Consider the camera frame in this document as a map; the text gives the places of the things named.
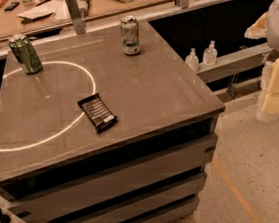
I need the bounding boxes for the white green 7up can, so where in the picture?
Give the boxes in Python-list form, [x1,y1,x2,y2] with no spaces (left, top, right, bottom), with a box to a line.
[119,16,141,55]

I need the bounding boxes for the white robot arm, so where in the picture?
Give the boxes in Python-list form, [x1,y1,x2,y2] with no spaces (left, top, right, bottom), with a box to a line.
[244,0,279,116]

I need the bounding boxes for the black rxbar chocolate bar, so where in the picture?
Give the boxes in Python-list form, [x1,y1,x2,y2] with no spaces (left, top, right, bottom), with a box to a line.
[77,93,117,133]

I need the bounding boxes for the green soda can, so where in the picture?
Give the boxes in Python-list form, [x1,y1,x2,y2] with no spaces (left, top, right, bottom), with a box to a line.
[8,33,43,75]

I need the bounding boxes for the clear sanitizer bottle right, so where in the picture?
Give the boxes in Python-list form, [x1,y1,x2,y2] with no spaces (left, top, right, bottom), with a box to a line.
[202,41,218,66]

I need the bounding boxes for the clear sanitizer bottle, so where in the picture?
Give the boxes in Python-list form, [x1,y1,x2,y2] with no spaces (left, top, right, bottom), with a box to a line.
[202,41,218,66]
[185,48,199,73]

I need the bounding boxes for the clear sanitizer bottle left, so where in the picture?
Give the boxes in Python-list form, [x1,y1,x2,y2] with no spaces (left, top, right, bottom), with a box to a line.
[185,48,199,73]

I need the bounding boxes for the grey drawer cabinet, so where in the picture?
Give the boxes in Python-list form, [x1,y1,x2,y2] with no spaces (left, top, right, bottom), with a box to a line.
[0,22,225,223]

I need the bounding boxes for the white papers on desk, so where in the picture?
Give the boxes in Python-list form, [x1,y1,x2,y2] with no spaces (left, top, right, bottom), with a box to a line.
[18,0,70,20]

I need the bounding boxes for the black phone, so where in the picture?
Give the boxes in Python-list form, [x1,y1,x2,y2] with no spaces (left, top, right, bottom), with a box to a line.
[4,2,20,12]

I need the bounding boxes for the grey metal bracket post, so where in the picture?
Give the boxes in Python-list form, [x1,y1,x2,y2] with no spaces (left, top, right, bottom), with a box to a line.
[65,0,85,35]

